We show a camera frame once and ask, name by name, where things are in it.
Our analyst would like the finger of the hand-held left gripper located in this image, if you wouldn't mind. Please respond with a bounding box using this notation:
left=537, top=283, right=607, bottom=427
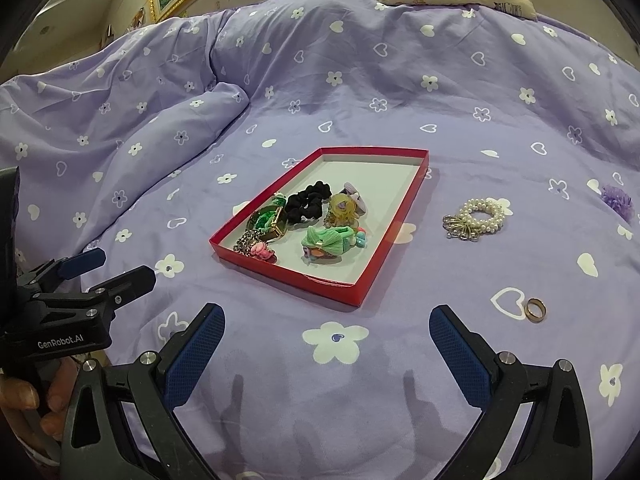
left=35, top=265, right=156, bottom=318
left=17, top=247, right=107, bottom=293

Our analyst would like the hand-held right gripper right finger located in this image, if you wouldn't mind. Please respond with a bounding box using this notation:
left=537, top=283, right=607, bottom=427
left=429, top=304, right=593, bottom=480

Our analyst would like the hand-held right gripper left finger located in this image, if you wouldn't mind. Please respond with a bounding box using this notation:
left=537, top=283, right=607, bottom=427
left=60, top=302, right=226, bottom=480

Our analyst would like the gold ring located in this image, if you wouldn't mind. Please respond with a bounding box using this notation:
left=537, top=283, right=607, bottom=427
left=523, top=297, right=547, bottom=323

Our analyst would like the silver chain with pink flower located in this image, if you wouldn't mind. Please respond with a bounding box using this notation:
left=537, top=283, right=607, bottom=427
left=231, top=229, right=277, bottom=264

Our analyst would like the green bow hair tie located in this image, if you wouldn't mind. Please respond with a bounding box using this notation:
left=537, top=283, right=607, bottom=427
left=301, top=225, right=357, bottom=264

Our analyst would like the yellow hair claw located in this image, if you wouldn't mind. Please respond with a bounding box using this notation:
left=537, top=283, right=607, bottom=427
left=324, top=195, right=364, bottom=231

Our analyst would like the red jewelry tray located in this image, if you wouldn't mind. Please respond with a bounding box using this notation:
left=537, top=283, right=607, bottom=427
left=208, top=146, right=431, bottom=309

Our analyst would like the person's left hand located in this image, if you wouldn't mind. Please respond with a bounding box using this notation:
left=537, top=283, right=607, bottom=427
left=0, top=357, right=82, bottom=456

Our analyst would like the green gold bangle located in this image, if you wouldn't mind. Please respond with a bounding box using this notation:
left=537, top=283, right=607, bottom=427
left=248, top=194, right=289, bottom=242

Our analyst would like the black scrunchie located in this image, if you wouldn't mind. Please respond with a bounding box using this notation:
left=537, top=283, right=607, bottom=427
left=284, top=183, right=333, bottom=224

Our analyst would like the purple hair clip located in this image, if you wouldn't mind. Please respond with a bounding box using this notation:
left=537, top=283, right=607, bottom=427
left=339, top=183, right=369, bottom=211

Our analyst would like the purple pompom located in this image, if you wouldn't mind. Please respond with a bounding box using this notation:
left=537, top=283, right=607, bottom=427
left=600, top=184, right=635, bottom=221

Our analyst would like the purple flower print blanket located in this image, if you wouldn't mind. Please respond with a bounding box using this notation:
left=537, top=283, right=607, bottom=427
left=0, top=0, right=640, bottom=480

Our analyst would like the pearl bracelet with silver charm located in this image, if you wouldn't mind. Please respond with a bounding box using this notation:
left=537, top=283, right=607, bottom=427
left=442, top=197, right=506, bottom=242

